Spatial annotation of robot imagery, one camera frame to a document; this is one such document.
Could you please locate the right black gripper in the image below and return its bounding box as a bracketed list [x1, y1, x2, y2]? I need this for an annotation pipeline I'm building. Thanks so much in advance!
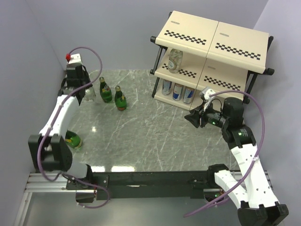
[184, 100, 229, 129]

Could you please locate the clear glass bottle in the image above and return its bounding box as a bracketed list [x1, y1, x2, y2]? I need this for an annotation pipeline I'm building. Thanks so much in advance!
[167, 48, 183, 73]
[84, 87, 96, 102]

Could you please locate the silver can red tab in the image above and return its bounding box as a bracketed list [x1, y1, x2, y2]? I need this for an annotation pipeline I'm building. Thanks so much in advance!
[182, 87, 195, 104]

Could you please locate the Red Bull can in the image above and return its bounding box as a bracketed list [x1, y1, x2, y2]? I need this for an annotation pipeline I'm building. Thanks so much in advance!
[173, 83, 183, 101]

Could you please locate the light blue drink can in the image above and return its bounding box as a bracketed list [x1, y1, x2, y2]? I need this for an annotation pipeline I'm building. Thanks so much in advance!
[162, 80, 172, 96]

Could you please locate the green Perrier bottle front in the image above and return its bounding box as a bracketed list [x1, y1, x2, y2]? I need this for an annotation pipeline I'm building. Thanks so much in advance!
[114, 85, 127, 111]

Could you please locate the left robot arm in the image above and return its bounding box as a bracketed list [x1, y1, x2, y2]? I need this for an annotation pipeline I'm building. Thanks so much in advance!
[28, 63, 94, 189]

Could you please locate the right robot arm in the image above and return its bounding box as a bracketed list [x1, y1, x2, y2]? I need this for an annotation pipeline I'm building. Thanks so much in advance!
[184, 97, 289, 226]

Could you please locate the beige checkered shelf rack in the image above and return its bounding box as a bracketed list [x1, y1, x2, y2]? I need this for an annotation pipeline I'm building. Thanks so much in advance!
[150, 11, 274, 110]

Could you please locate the green Perrier bottle tall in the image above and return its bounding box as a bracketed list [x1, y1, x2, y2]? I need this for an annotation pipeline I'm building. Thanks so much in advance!
[99, 77, 112, 103]

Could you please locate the green bottle near left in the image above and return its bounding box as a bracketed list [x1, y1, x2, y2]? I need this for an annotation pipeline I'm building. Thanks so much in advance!
[65, 130, 82, 149]

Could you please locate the black base beam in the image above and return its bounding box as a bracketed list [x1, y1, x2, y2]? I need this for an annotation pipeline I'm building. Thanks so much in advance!
[66, 170, 222, 203]

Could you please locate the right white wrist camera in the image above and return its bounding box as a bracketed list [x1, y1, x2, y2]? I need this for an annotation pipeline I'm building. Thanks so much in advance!
[200, 87, 215, 111]

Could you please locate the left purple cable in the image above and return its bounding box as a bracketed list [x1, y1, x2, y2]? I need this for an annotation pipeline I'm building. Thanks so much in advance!
[36, 46, 111, 210]

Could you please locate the purple cable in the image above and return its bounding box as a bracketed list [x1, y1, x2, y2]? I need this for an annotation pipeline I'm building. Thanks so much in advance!
[36, 46, 111, 210]
[183, 90, 266, 218]

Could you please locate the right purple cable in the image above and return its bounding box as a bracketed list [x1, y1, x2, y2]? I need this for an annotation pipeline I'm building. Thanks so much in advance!
[183, 90, 266, 218]

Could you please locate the aluminium frame rail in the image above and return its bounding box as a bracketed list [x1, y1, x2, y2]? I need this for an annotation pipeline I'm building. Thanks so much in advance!
[14, 70, 71, 226]

